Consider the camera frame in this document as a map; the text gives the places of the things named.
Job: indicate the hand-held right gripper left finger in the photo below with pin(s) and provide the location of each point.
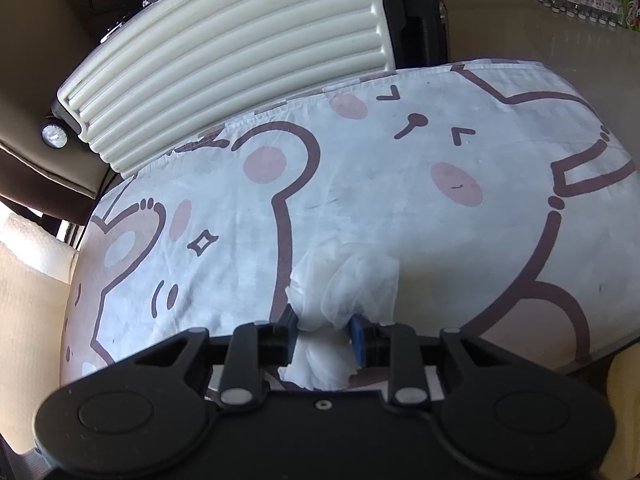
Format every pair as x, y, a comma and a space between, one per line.
291, 330

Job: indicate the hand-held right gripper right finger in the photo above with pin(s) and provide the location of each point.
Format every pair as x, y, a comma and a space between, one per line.
357, 336

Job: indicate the white yarn ball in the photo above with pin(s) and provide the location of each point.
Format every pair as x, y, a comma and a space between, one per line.
345, 285

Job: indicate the printed bear blanket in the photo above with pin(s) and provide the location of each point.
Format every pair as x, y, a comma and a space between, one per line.
400, 210

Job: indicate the cream textured cloth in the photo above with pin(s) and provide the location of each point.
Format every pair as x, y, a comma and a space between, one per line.
35, 320

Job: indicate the white ribbed suitcase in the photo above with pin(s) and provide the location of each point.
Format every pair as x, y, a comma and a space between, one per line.
225, 60

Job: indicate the brown leather sofa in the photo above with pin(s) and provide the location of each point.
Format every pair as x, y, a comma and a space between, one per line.
45, 180

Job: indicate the red green carton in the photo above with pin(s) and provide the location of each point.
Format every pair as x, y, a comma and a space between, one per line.
631, 5

